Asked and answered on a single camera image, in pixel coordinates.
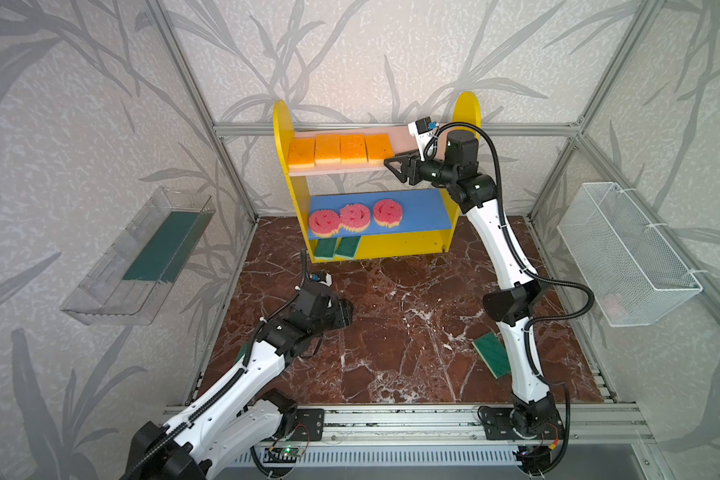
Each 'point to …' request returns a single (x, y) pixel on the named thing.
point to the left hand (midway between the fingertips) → (349, 299)
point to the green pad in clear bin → (168, 248)
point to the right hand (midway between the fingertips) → (393, 150)
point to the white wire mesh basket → (634, 278)
